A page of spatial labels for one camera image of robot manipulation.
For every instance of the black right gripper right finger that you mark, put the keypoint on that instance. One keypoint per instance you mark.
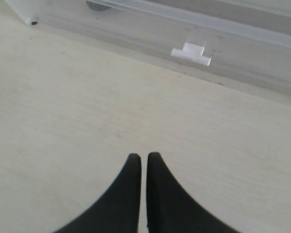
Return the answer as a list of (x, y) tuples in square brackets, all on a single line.
[(170, 209)]

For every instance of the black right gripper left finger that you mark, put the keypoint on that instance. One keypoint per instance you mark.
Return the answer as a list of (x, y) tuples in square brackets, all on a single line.
[(117, 210)]

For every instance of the clear plastic bin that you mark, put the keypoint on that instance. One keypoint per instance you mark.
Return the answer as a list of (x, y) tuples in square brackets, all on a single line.
[(196, 48)]

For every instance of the white plastic drawer cabinet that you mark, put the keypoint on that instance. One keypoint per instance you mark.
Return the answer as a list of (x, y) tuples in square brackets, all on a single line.
[(160, 14)]

